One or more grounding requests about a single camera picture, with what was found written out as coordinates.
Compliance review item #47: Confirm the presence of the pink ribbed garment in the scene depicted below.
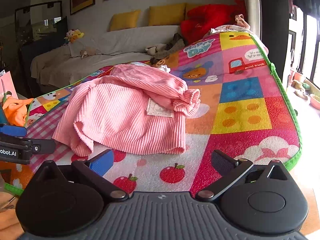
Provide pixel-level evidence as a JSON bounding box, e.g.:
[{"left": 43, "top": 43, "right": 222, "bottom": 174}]
[{"left": 52, "top": 64, "right": 201, "bottom": 157}]

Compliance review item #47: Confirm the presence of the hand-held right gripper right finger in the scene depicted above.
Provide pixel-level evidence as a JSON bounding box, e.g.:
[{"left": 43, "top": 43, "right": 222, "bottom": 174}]
[{"left": 192, "top": 150, "right": 292, "bottom": 202}]

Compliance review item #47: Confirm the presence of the pink plastic basin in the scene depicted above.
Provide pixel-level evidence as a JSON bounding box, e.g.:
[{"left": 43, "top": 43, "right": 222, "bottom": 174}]
[{"left": 309, "top": 93, "right": 320, "bottom": 110}]

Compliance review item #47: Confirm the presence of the pile of grey brown clothes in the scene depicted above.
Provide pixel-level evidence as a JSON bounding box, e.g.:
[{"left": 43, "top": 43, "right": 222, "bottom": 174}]
[{"left": 145, "top": 33, "right": 188, "bottom": 58}]

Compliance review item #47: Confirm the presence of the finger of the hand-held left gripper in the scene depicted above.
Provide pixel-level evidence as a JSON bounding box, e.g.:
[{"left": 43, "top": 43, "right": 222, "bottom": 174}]
[
  {"left": 26, "top": 139, "right": 56, "bottom": 155},
  {"left": 0, "top": 123, "right": 27, "bottom": 138}
]

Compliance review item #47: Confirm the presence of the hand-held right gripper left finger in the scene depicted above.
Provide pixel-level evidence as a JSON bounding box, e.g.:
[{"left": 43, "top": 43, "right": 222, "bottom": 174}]
[{"left": 41, "top": 149, "right": 129, "bottom": 202}]

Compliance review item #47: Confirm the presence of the small beige plush toy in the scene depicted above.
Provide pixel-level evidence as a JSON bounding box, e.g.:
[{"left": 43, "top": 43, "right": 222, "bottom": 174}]
[{"left": 80, "top": 47, "right": 97, "bottom": 59}]

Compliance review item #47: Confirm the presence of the yellow plush toy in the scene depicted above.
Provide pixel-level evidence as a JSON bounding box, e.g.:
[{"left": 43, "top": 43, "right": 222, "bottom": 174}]
[{"left": 64, "top": 29, "right": 85, "bottom": 44}]

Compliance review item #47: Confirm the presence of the colourful printed play mat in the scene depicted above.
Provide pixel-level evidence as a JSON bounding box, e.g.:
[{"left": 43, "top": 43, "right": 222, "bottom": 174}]
[{"left": 0, "top": 28, "right": 303, "bottom": 198}]

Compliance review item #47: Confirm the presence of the white pillar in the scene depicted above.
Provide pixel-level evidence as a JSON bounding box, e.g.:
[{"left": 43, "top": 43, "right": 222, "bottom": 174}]
[{"left": 246, "top": 0, "right": 263, "bottom": 41}]

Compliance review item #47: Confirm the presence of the red plush blanket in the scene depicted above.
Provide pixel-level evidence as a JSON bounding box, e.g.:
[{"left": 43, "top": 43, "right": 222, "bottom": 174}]
[{"left": 180, "top": 0, "right": 248, "bottom": 45}]

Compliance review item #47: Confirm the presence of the glass fish tank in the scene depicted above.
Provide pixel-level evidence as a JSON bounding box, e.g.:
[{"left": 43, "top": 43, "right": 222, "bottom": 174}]
[{"left": 15, "top": 1, "right": 68, "bottom": 46}]

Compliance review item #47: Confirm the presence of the pink floral clothing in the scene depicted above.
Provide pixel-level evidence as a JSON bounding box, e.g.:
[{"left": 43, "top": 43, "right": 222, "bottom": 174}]
[{"left": 207, "top": 13, "right": 251, "bottom": 35}]

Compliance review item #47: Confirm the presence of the sofa with white cover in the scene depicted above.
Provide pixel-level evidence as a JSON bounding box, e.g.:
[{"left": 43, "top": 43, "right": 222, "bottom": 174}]
[{"left": 30, "top": 25, "right": 191, "bottom": 93}]

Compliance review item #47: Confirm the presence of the orange cloth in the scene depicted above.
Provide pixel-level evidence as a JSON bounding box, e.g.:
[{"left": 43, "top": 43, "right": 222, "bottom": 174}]
[{"left": 2, "top": 97, "right": 34, "bottom": 127}]

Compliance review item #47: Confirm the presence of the yellow cushion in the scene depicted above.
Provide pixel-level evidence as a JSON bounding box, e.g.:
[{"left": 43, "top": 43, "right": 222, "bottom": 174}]
[
  {"left": 108, "top": 10, "right": 142, "bottom": 32},
  {"left": 185, "top": 3, "right": 202, "bottom": 13},
  {"left": 148, "top": 3, "right": 187, "bottom": 26}
]

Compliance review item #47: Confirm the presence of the pink paper bag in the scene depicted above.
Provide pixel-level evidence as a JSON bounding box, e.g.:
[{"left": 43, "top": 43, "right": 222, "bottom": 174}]
[{"left": 0, "top": 71, "right": 18, "bottom": 101}]

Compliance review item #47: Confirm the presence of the pair of slippers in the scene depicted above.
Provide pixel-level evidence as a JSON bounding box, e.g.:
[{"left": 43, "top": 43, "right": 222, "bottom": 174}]
[{"left": 292, "top": 79, "right": 311, "bottom": 100}]

